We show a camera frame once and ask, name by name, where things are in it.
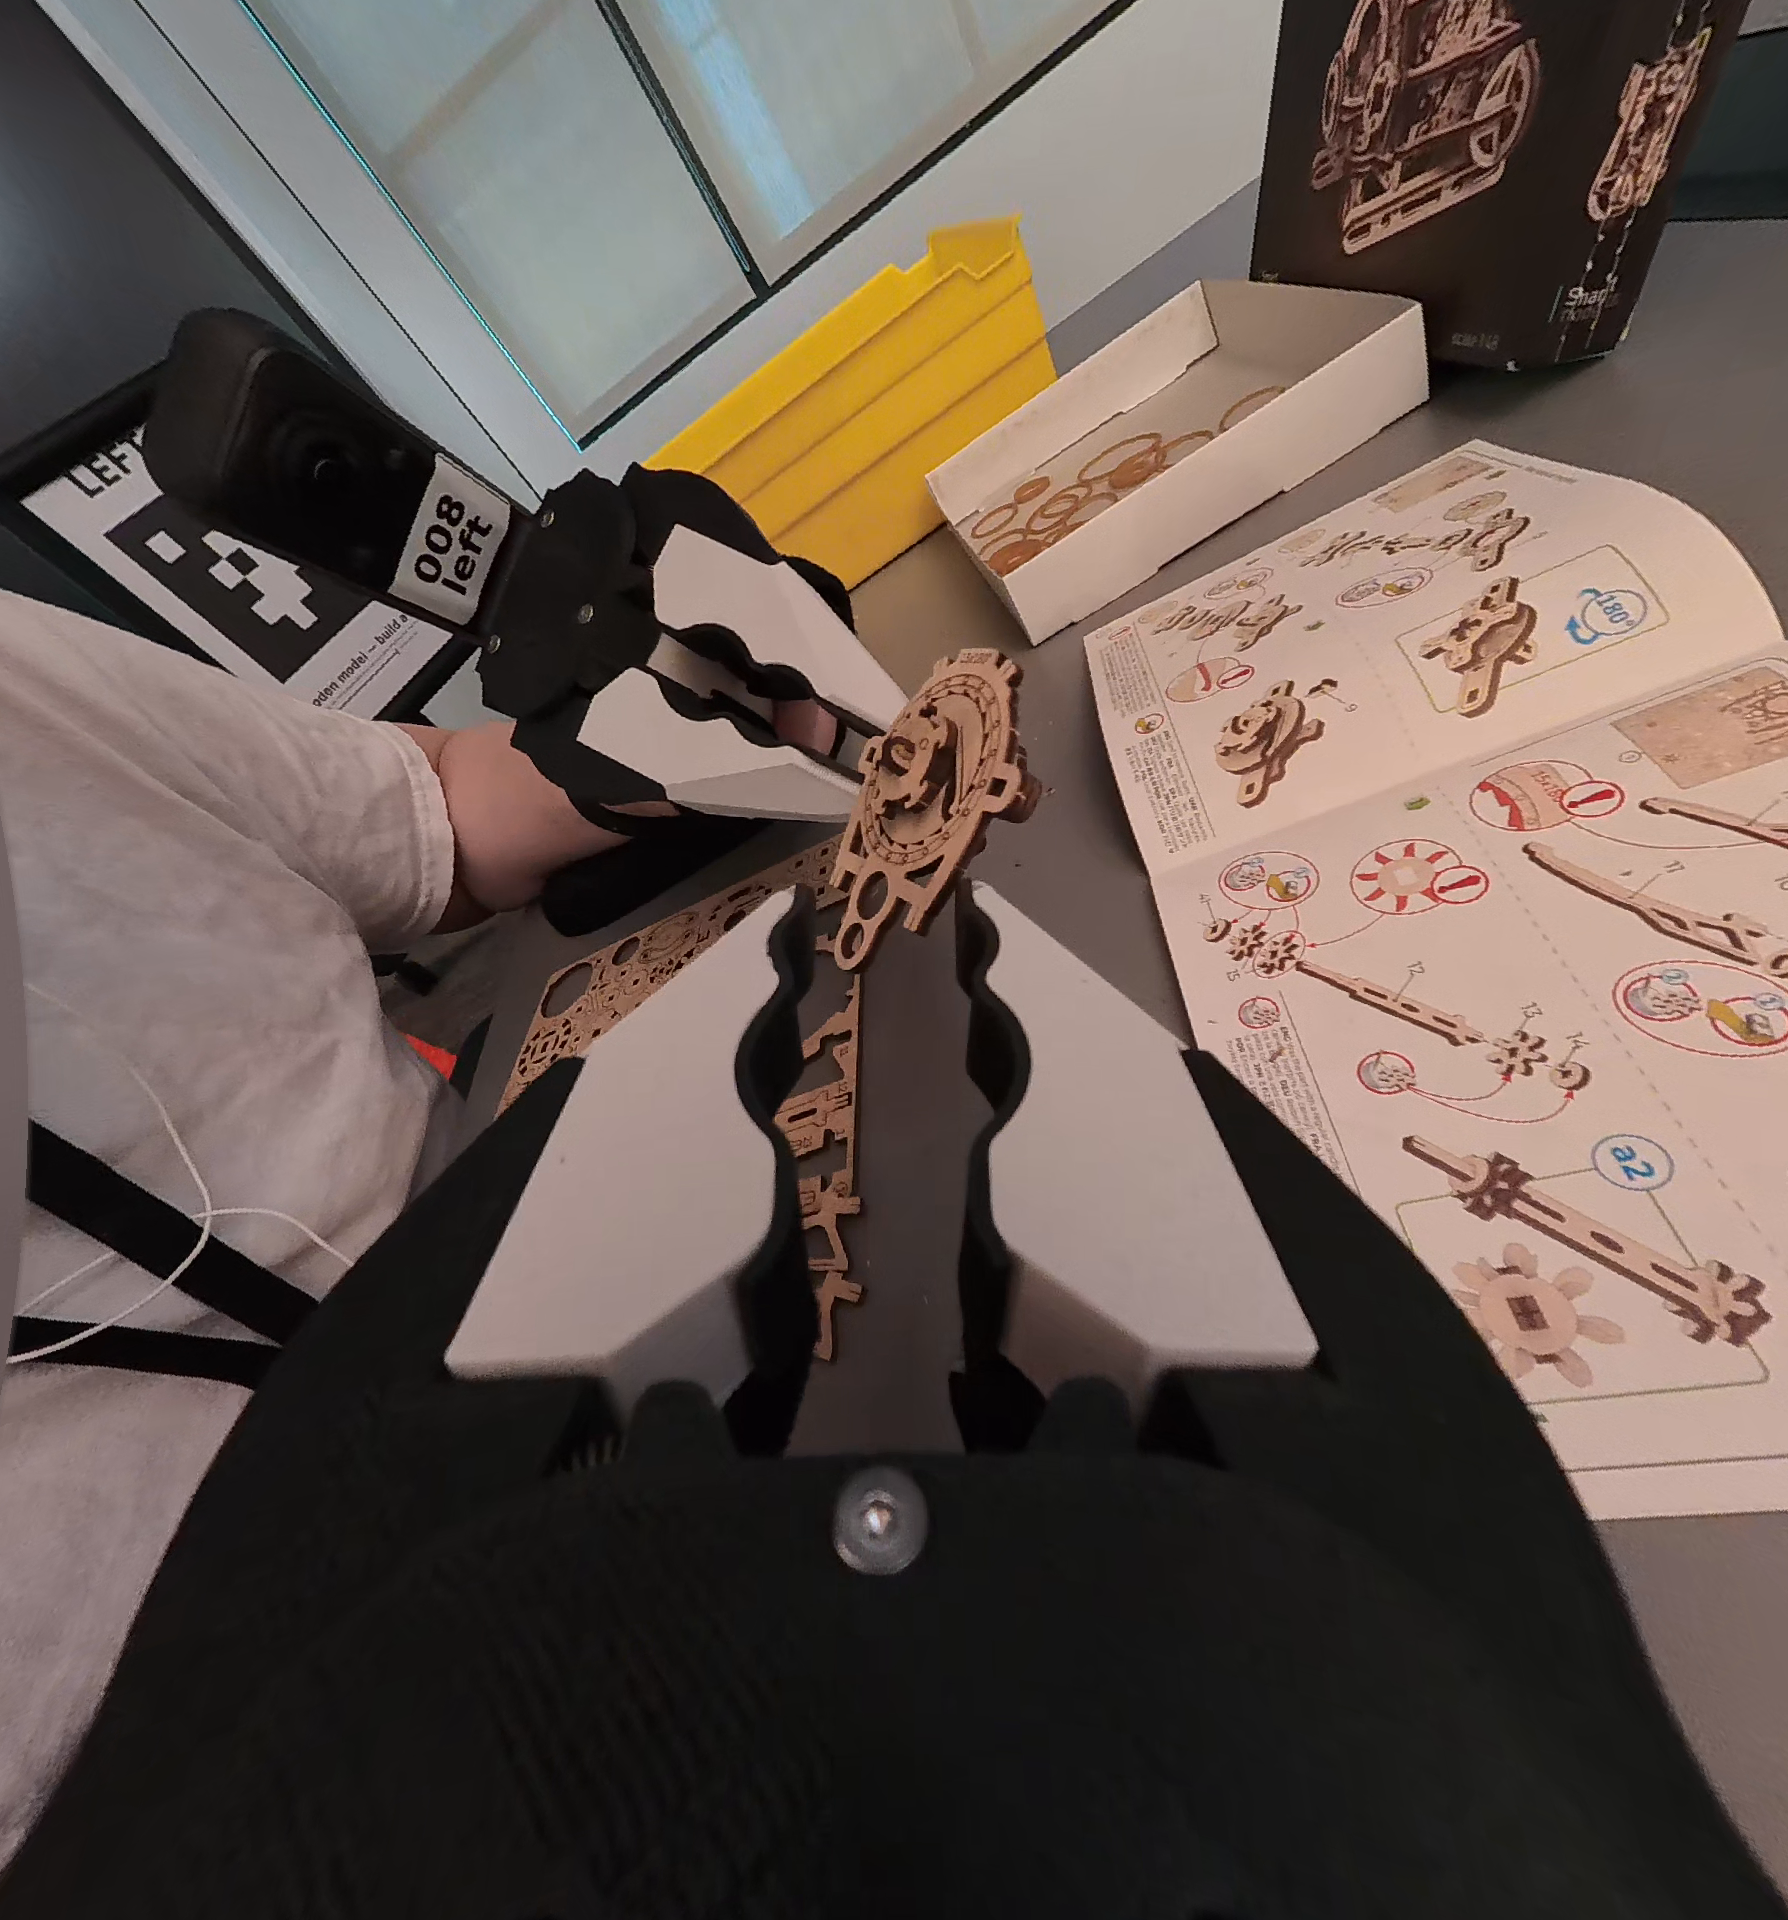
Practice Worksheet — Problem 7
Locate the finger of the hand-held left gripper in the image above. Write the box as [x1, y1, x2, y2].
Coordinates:
[650, 517, 914, 738]
[570, 664, 874, 824]

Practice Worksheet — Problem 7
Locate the pile of wooden rings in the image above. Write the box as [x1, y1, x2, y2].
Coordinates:
[977, 382, 1294, 580]

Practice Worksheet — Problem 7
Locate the round wooden model assembly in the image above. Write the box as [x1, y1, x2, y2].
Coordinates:
[830, 649, 1047, 977]

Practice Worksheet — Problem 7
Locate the thin white cord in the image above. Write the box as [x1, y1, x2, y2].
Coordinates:
[6, 1020, 358, 1369]

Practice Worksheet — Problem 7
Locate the dark model kit box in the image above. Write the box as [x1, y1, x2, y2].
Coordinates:
[1251, 0, 1752, 369]

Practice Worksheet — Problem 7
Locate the black strap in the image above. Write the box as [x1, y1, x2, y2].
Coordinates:
[17, 1117, 329, 1385]

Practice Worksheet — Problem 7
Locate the glass window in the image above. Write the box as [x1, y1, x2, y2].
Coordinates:
[39, 0, 1135, 451]

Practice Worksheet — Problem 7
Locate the laser-cut wooden parts sheet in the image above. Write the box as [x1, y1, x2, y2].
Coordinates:
[497, 832, 869, 1369]

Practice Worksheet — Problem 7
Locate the paper instruction booklet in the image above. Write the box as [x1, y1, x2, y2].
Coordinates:
[1082, 439, 1788, 1524]

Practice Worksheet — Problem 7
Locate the person's white shirt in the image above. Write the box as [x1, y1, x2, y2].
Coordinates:
[0, 901, 506, 1920]

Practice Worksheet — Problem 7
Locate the white cardboard tray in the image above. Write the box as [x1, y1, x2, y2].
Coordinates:
[924, 276, 1432, 647]

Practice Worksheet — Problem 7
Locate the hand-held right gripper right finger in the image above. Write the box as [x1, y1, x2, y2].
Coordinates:
[952, 879, 1318, 1419]

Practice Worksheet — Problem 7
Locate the yellow plastic bin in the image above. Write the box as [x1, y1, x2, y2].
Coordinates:
[639, 217, 1061, 588]

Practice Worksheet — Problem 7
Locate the person's left hand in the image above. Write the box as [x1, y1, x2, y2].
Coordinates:
[437, 719, 585, 932]

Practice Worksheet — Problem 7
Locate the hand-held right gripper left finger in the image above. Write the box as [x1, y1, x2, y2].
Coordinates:
[440, 882, 837, 1419]

